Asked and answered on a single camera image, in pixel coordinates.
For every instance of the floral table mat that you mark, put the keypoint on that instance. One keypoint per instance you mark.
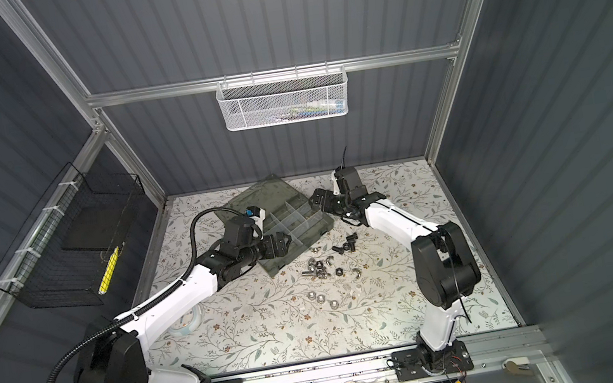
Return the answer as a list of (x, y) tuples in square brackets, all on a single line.
[(258, 321)]

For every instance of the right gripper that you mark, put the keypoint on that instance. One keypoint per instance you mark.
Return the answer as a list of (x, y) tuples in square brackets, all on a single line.
[(331, 201)]

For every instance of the black wire basket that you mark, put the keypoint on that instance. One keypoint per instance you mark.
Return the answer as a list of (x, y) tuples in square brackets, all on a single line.
[(61, 261)]

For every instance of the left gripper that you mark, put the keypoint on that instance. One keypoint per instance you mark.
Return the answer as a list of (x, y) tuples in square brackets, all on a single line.
[(258, 245)]

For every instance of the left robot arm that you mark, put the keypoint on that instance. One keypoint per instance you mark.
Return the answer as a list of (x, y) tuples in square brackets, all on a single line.
[(121, 356)]

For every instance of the silver wing nut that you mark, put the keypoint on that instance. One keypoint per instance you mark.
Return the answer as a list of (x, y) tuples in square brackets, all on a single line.
[(357, 272)]

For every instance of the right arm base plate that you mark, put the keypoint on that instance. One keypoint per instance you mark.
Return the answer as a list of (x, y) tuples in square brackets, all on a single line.
[(421, 363)]

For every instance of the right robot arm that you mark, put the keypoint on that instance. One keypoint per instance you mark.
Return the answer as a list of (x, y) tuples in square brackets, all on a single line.
[(445, 268)]

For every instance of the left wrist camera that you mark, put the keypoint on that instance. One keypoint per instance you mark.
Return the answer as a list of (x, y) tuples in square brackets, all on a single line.
[(256, 213)]

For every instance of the white wire mesh basket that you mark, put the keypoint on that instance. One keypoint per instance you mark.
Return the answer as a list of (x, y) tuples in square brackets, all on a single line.
[(277, 103)]

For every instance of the grey compartment organizer box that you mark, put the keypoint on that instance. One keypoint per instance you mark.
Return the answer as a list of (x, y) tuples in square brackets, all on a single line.
[(288, 211)]

